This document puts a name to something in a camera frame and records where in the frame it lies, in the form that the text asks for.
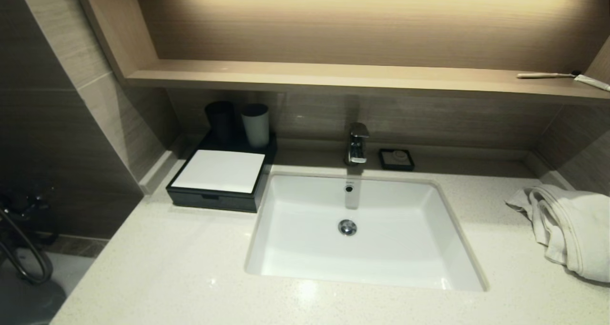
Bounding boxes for white cup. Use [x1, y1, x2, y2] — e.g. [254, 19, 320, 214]
[241, 103, 270, 149]

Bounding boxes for beige toothbrush black bristles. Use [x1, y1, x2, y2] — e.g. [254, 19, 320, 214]
[517, 71, 581, 80]

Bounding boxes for chrome faucet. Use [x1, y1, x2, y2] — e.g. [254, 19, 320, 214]
[344, 122, 371, 167]

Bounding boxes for light wooden wall shelf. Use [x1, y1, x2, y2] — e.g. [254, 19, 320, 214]
[71, 0, 610, 107]

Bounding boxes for small white toothpaste tube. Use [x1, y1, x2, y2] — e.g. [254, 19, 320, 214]
[573, 75, 610, 93]

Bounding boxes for black drawer of box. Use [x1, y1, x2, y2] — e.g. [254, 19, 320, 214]
[166, 187, 258, 214]

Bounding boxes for black box white lid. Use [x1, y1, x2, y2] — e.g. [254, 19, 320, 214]
[166, 133, 278, 214]

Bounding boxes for black square soap dish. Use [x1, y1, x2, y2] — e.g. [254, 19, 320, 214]
[378, 148, 416, 172]

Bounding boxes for white rectangular sink basin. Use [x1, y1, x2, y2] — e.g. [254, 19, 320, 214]
[244, 171, 489, 293]

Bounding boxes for black cup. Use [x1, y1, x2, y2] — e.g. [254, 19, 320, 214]
[204, 101, 235, 145]

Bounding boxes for white crumpled towel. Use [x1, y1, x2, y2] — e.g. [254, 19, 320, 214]
[505, 184, 610, 284]

